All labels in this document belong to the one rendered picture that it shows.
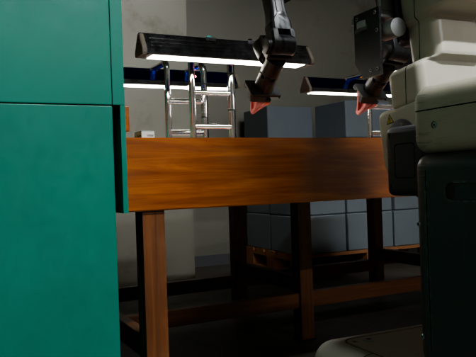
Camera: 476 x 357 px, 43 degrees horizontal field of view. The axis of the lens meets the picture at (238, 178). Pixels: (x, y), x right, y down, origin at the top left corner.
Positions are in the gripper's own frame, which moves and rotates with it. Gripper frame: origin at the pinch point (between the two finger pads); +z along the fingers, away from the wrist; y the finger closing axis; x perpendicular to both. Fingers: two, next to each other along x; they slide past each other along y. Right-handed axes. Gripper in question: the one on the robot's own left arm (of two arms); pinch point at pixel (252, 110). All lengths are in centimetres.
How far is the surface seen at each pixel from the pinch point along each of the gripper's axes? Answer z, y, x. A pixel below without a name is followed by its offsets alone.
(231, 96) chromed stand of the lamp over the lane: 18.3, -9.3, -27.3
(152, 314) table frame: 24, 40, 50
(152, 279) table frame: 18, 39, 44
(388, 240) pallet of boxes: 173, -197, -58
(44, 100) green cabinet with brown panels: -14, 65, 13
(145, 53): -1.9, 28.6, -22.8
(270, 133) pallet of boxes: 153, -130, -145
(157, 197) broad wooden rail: 3.7, 37.3, 28.6
